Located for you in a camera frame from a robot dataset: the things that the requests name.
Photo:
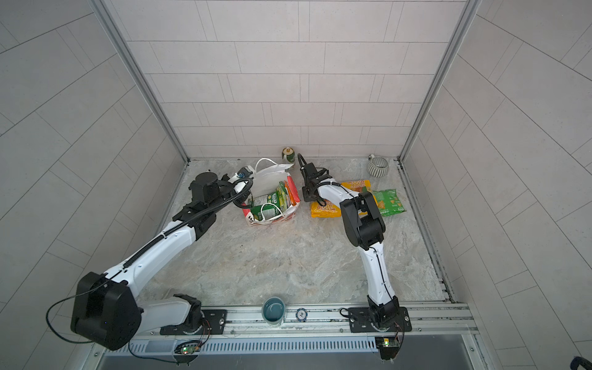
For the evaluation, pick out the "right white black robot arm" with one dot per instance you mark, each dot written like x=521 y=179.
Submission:
x=364 y=228

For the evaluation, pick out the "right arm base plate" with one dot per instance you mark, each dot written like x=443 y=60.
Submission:
x=365 y=320

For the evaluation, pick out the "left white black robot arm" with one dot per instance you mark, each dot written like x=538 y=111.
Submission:
x=105 y=309

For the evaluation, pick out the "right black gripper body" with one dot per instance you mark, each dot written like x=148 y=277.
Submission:
x=309 y=194

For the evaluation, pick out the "striped ceramic mug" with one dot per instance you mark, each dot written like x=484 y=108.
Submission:
x=377 y=166

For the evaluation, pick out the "yellow snack packet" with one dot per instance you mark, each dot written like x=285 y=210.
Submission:
x=358 y=185
x=328 y=210

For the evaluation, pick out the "green white drink can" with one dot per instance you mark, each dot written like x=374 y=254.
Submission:
x=288 y=155

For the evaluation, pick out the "left circuit board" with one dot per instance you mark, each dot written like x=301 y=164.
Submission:
x=187 y=352

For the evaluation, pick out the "orange snack packet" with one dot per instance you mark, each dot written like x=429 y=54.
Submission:
x=293 y=201

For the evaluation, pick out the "green white snack packet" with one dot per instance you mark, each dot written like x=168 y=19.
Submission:
x=268 y=206

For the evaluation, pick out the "aluminium rail frame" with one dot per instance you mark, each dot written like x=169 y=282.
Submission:
x=444 y=336

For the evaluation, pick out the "right circuit board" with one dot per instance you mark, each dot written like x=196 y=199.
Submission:
x=388 y=347

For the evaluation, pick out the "blue white poker chip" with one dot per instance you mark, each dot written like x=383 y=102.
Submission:
x=301 y=314

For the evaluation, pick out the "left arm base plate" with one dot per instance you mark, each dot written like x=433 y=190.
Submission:
x=208 y=322

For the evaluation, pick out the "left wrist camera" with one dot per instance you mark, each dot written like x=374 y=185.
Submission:
x=243 y=173

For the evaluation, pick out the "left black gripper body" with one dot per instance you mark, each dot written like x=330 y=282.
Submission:
x=247 y=193

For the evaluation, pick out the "circuit board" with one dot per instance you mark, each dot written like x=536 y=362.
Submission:
x=187 y=352
x=388 y=347

